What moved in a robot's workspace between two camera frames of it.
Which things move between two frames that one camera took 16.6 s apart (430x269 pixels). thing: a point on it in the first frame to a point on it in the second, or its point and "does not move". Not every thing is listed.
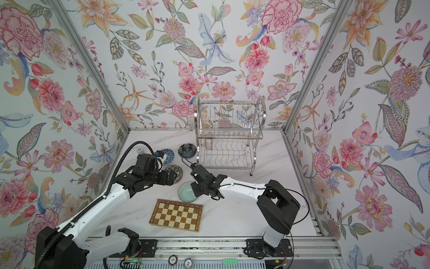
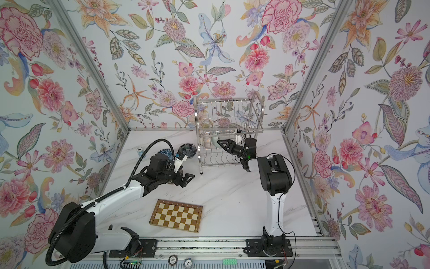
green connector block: (229, 261) does not move
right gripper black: (194, 186) to (231, 147)
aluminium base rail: (227, 248) does not move
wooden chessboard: (178, 215) does not move
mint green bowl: (185, 193) to (214, 140)
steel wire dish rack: (227, 133) does not move
